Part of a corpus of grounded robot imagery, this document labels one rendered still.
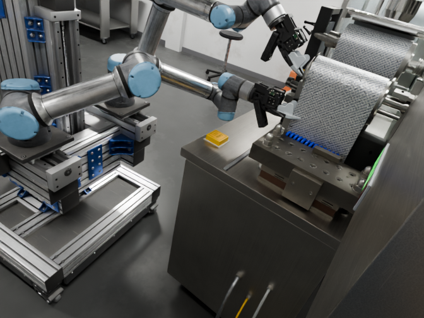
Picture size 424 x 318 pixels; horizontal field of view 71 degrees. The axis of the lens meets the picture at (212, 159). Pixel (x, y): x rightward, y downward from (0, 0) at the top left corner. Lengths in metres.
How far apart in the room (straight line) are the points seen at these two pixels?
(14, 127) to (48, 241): 0.79
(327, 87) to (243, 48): 4.06
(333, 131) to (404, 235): 0.91
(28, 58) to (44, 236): 0.87
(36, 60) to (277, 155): 1.04
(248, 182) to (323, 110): 0.37
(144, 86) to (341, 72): 0.66
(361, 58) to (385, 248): 1.10
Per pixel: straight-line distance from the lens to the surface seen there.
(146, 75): 1.04
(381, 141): 1.22
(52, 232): 1.79
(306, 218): 1.02
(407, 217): 0.24
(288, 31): 1.17
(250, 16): 1.22
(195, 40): 5.50
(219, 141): 1.20
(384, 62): 1.30
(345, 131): 1.12
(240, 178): 1.07
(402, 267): 0.26
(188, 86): 1.28
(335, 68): 1.11
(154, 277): 1.82
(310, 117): 1.14
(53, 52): 1.39
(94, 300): 1.77
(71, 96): 1.09
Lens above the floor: 1.54
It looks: 34 degrees down
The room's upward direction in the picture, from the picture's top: 13 degrees clockwise
